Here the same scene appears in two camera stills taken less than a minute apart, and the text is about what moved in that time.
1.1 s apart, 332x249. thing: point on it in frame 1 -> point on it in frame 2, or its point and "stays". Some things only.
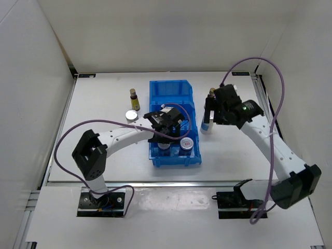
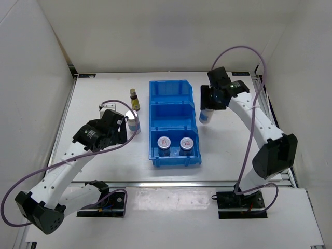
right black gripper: (210, 102) -> (204, 101)
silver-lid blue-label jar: (131, 115) stays
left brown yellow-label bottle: (134, 100) stays
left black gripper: (160, 140) -> (120, 136)
